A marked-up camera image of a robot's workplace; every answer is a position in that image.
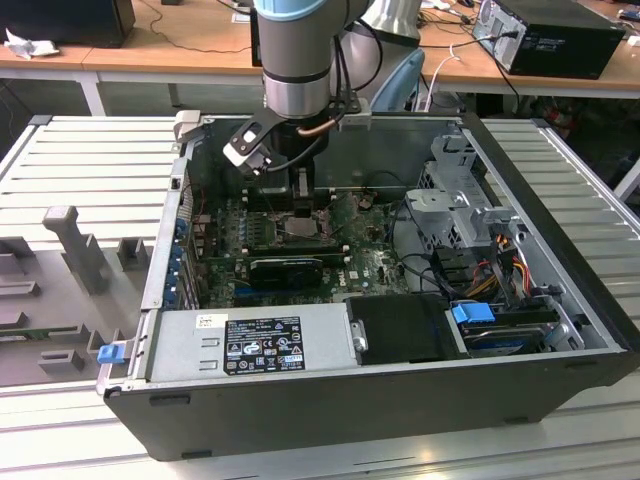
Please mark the black PC case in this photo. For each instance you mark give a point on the black PC case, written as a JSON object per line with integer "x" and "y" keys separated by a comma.
{"x": 325, "y": 420}

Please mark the grey case latch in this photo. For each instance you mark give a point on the grey case latch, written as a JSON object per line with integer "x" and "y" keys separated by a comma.
{"x": 187, "y": 122}

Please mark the black computer tower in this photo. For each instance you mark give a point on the black computer tower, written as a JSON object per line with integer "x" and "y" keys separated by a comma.
{"x": 565, "y": 45}

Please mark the blue expansion slot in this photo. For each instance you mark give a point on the blue expansion slot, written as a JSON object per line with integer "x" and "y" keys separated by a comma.
{"x": 242, "y": 291}

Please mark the RAM slot with white clips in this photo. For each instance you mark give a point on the RAM slot with white clips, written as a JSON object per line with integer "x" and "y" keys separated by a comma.
{"x": 300, "y": 243}
{"x": 335, "y": 255}

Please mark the crumpled white paper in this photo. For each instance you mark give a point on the crumpled white paper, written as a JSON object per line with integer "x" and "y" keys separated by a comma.
{"x": 30, "y": 47}

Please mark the round coin cell battery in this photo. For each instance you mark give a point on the round coin cell battery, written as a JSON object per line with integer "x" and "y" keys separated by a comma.
{"x": 364, "y": 201}

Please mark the blue card retention clip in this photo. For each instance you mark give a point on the blue card retention clip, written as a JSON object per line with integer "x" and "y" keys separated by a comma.
{"x": 182, "y": 226}
{"x": 171, "y": 292}
{"x": 176, "y": 261}

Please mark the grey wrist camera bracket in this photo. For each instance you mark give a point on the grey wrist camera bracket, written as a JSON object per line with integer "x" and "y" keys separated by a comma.
{"x": 357, "y": 117}

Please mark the blue power supply latch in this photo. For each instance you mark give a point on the blue power supply latch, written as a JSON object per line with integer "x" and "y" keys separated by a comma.
{"x": 110, "y": 355}

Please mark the blue disk carrier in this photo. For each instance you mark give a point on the blue disk carrier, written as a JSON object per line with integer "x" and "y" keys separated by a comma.
{"x": 472, "y": 317}

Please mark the grey parts rack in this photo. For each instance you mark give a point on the grey parts rack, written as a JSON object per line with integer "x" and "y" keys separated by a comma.
{"x": 65, "y": 310}

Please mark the green motherboard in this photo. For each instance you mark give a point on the green motherboard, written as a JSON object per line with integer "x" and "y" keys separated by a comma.
{"x": 370, "y": 250}

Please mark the black graphics card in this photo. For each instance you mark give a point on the black graphics card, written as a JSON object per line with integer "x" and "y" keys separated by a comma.
{"x": 285, "y": 275}

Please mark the black plastic shroud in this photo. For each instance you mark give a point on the black plastic shroud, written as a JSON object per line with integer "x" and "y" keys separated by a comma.
{"x": 400, "y": 330}

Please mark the wooden desk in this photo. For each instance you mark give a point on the wooden desk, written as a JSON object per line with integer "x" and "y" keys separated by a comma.
{"x": 550, "y": 85}
{"x": 150, "y": 45}

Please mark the silver hard disk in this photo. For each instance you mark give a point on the silver hard disk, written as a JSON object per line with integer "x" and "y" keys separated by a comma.
{"x": 500, "y": 342}

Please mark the black monitor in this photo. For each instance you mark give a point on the black monitor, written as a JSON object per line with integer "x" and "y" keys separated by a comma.
{"x": 65, "y": 20}

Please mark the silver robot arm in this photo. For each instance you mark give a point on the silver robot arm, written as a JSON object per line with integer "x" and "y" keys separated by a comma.
{"x": 295, "y": 50}

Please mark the metal disk bay cage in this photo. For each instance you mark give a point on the metal disk bay cage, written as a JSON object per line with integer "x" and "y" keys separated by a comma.
{"x": 440, "y": 205}

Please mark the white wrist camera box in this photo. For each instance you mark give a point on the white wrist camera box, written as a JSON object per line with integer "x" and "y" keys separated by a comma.
{"x": 245, "y": 145}

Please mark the silver-topped CPU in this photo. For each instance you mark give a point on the silver-topped CPU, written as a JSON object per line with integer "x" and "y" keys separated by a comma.
{"x": 302, "y": 227}

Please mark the CPU socket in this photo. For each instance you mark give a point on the CPU socket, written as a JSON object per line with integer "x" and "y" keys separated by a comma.
{"x": 322, "y": 231}

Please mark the silver power supply unit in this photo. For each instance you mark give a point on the silver power supply unit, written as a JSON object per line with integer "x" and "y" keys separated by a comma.
{"x": 175, "y": 350}

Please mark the green RAM stick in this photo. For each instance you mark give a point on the green RAM stick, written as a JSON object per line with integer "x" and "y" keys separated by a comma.
{"x": 20, "y": 334}

